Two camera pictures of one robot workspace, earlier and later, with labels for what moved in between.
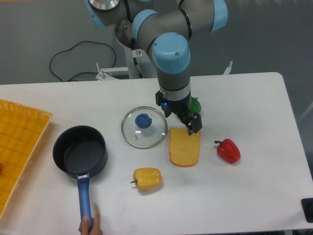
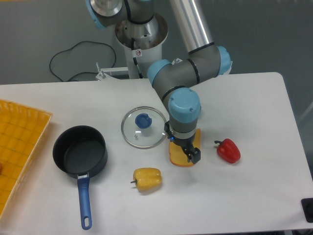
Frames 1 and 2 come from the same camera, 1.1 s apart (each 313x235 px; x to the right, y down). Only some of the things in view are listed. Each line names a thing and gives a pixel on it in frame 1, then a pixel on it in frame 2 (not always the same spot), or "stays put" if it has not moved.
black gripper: [182, 108] -> [186, 143]
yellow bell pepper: [147, 178] stays put
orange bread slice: [184, 149] stays put
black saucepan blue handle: [81, 151] stays put
